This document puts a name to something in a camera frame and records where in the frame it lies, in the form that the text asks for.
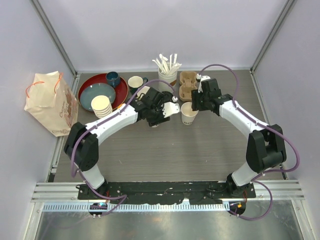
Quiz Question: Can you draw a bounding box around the stack of white paper cups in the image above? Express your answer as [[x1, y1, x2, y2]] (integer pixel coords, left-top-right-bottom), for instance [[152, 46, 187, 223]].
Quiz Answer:
[[91, 95, 113, 119]]

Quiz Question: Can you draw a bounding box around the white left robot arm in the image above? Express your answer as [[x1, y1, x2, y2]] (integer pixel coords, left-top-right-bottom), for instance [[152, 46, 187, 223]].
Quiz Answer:
[[63, 86, 178, 200]]

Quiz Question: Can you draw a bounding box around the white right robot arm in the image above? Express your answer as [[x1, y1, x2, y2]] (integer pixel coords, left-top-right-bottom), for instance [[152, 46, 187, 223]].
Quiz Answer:
[[191, 76, 287, 198]]

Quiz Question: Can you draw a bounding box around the white straw holder cup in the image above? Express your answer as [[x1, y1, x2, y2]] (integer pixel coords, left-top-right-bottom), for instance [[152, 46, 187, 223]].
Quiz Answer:
[[158, 68, 178, 93]]

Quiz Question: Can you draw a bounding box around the dark green mug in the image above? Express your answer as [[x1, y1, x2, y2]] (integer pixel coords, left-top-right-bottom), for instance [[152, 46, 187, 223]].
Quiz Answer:
[[127, 76, 149, 95]]

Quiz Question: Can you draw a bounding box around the cardboard cup carrier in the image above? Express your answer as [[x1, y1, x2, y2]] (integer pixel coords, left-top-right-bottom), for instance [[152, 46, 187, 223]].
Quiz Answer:
[[179, 71, 198, 102]]

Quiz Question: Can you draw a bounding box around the red round tray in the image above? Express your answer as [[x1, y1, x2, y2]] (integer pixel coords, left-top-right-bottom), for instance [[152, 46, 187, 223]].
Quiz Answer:
[[78, 73, 129, 110]]

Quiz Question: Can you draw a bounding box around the small blue cup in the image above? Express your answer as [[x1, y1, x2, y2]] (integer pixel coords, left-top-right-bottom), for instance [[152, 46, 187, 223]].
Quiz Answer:
[[105, 71, 121, 88]]

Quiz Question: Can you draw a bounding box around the blue-grey plate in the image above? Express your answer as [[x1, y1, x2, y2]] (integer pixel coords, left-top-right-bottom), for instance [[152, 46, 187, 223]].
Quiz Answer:
[[79, 83, 116, 112]]

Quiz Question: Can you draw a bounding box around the brown paper bag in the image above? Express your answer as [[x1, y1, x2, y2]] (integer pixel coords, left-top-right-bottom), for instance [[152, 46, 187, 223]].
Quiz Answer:
[[24, 71, 79, 137]]

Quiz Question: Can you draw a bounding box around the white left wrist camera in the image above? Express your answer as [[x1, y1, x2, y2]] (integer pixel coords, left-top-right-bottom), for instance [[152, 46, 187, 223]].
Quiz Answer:
[[162, 96, 181, 118]]

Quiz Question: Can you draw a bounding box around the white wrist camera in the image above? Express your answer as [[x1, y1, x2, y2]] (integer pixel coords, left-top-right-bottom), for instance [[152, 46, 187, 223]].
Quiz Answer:
[[162, 96, 181, 118], [196, 73, 211, 93]]

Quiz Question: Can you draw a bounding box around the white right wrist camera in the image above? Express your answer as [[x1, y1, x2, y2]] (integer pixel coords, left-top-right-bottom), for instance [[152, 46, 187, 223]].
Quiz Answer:
[[196, 73, 211, 93]]

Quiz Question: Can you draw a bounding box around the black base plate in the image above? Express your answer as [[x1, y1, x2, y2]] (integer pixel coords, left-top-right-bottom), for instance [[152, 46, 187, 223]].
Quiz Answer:
[[77, 180, 257, 206]]

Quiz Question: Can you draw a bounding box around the slotted cable duct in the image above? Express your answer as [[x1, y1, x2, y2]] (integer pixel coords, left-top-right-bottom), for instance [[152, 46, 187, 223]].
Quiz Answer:
[[42, 201, 230, 213]]

